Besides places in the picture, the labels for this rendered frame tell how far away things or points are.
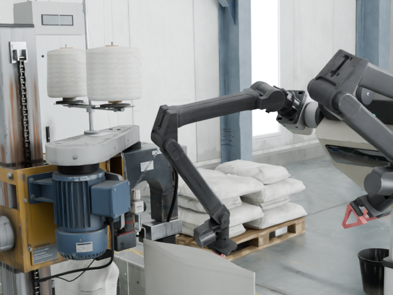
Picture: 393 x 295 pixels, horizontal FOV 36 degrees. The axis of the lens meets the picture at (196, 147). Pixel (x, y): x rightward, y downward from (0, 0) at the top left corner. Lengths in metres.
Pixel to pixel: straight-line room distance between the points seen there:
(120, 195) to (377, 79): 0.77
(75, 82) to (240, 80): 5.85
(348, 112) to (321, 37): 8.39
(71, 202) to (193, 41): 6.09
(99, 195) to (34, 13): 4.17
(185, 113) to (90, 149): 0.32
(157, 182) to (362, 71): 1.01
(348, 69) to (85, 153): 0.75
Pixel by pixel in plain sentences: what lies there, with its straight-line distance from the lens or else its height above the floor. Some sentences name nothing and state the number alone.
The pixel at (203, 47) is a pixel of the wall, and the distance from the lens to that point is 7.82.
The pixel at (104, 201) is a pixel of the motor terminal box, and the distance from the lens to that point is 1.71.
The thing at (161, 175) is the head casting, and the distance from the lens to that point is 2.15.
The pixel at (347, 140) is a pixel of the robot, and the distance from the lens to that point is 1.94.
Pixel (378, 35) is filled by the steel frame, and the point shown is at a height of 1.86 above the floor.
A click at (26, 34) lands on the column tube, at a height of 1.73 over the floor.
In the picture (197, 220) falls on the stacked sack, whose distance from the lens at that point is 4.90.
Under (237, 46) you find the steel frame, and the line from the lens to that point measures 7.92.
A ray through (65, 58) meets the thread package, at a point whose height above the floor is 1.66.
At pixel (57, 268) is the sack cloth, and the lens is 2.55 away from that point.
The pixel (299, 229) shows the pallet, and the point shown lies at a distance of 5.68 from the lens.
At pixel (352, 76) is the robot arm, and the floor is 1.60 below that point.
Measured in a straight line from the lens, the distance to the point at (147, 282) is 2.12.
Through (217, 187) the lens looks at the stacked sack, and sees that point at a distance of 4.81.
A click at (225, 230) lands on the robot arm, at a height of 1.05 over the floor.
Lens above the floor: 1.66
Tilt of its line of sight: 9 degrees down
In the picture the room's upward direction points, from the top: 1 degrees counter-clockwise
